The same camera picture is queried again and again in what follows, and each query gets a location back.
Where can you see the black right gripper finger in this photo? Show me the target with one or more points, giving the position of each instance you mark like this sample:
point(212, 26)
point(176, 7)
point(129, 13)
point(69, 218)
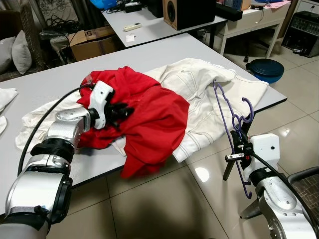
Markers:
point(235, 158)
point(235, 139)

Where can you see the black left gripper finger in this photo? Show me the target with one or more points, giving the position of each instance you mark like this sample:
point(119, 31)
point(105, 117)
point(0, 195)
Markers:
point(125, 108)
point(123, 119)

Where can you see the red t-shirt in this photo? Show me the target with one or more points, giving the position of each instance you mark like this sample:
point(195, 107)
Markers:
point(154, 119)

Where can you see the purple plastic clothes hanger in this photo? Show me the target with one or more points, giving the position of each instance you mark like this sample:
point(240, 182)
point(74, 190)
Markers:
point(224, 110)

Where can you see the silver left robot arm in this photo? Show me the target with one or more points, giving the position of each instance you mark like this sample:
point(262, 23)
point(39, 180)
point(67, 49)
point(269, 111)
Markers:
point(35, 189)

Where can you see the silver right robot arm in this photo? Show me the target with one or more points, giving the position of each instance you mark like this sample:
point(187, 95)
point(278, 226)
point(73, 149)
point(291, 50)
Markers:
point(284, 204)

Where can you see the small white paper tag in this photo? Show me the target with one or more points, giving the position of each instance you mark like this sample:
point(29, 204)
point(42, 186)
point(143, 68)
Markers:
point(130, 38)

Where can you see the grey table black legs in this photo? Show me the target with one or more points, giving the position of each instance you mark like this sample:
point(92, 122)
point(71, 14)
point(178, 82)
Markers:
point(50, 79)

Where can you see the brown cardboard box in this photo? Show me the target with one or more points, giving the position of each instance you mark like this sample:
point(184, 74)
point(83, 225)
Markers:
point(92, 45)

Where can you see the blue lidded bin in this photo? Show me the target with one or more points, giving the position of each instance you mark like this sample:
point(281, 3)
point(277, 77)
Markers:
point(264, 69)

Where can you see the white remote control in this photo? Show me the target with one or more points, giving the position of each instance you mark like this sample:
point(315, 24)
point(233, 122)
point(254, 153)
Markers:
point(132, 27)

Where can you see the blue plastic bag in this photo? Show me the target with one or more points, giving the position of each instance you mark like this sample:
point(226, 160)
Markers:
point(102, 3)

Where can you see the light grey pillow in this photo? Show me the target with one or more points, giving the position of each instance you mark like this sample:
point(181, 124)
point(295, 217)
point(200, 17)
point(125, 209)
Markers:
point(21, 52)

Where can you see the black speaker wooden front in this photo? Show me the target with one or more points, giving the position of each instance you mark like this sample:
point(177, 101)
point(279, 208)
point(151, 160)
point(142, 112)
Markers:
point(194, 12)

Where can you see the white desk with drawers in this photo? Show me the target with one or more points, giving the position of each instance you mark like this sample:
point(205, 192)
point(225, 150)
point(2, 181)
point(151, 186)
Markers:
point(249, 17)

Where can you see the black audio equipment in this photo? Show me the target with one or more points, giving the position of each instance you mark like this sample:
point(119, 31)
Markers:
point(301, 32)

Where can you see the black soundbar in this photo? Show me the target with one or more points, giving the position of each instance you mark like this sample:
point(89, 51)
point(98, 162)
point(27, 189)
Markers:
point(228, 12)

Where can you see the brown leather armchair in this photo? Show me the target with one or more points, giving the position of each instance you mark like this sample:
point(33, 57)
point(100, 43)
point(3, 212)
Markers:
point(10, 22)

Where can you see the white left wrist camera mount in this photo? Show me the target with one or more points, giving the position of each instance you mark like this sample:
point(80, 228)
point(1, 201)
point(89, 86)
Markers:
point(102, 97)

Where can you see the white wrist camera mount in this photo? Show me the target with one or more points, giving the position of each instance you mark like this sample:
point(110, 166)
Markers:
point(102, 97)
point(266, 147)

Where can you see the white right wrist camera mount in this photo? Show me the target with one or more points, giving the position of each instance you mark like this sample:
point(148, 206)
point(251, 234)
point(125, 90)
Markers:
point(266, 147)

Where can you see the plaid chair black frame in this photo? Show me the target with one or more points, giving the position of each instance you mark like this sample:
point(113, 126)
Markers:
point(304, 172)

